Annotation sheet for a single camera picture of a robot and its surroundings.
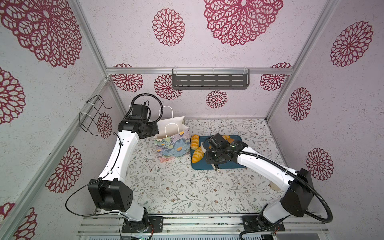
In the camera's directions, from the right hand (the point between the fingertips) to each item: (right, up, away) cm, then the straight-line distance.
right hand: (207, 157), depth 80 cm
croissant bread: (-4, -1, +14) cm, 15 cm away
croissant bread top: (+17, +10, +25) cm, 32 cm away
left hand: (-29, +13, +1) cm, 31 cm away
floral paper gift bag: (-18, +9, 0) cm, 21 cm away
